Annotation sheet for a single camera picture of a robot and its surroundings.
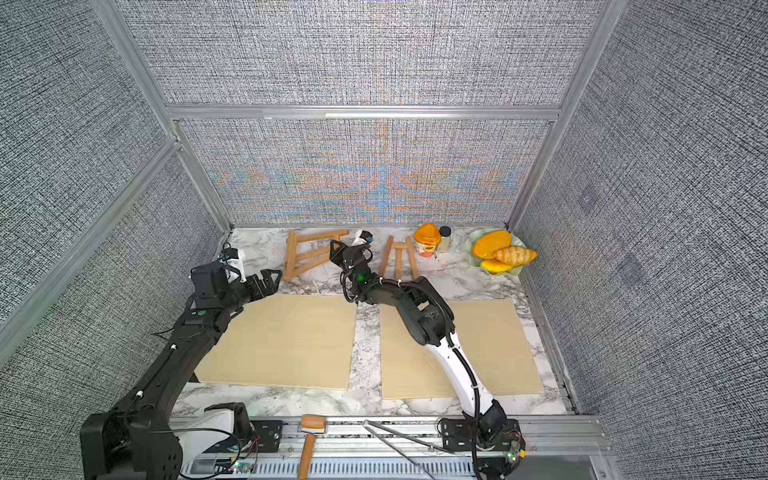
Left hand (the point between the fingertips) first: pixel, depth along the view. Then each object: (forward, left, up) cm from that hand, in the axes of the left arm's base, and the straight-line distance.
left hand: (273, 272), depth 83 cm
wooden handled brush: (-35, -11, -17) cm, 40 cm away
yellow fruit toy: (+11, -70, -16) cm, 72 cm away
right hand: (+19, -13, -5) cm, 23 cm away
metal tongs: (-35, -25, -19) cm, 47 cm away
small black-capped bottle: (+20, -53, -11) cm, 58 cm away
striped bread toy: (+11, -74, -10) cm, 76 cm away
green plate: (+20, -79, -13) cm, 82 cm away
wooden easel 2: (+24, -38, -19) cm, 48 cm away
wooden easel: (+23, -2, -19) cm, 30 cm away
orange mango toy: (+22, -70, -16) cm, 75 cm away
